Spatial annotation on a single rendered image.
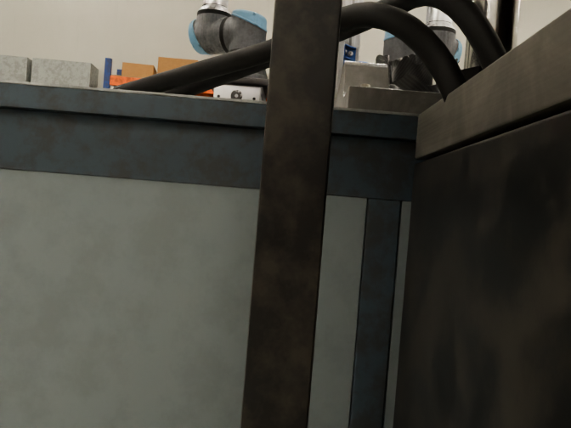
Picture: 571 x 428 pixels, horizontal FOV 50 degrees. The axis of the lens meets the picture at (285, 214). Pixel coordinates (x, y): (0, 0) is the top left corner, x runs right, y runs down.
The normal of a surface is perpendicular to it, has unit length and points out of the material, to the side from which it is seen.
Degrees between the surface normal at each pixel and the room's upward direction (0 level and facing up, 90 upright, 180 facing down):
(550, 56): 90
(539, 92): 90
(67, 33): 90
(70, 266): 90
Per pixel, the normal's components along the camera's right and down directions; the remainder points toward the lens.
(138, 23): 0.04, 0.01
